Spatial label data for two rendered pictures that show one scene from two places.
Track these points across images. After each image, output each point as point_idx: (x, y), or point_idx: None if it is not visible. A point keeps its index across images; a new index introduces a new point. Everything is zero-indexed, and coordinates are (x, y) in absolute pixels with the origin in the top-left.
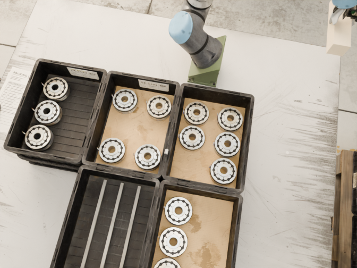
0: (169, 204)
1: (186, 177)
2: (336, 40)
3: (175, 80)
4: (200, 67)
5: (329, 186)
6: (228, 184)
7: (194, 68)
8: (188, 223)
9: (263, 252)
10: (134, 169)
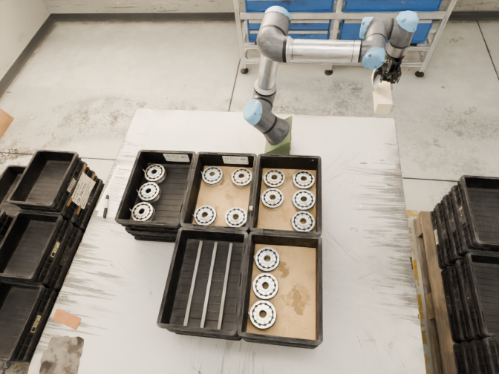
0: (258, 254)
1: None
2: (379, 101)
3: None
4: (273, 143)
5: (404, 231)
6: None
7: (269, 145)
8: (278, 269)
9: (351, 295)
10: None
